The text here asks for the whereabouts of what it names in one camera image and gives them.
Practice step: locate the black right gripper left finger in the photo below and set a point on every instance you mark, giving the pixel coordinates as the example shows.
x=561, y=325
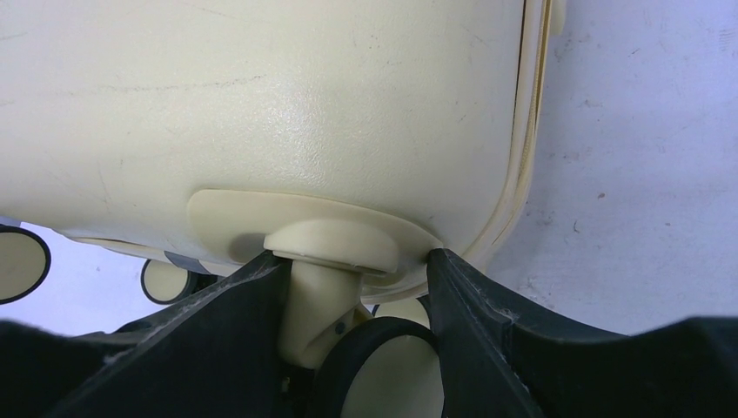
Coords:
x=213, y=354

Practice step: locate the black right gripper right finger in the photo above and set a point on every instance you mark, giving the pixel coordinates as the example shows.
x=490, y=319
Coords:
x=503, y=355

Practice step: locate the yellow suitcase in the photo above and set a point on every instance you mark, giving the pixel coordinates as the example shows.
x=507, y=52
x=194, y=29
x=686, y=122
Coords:
x=350, y=138

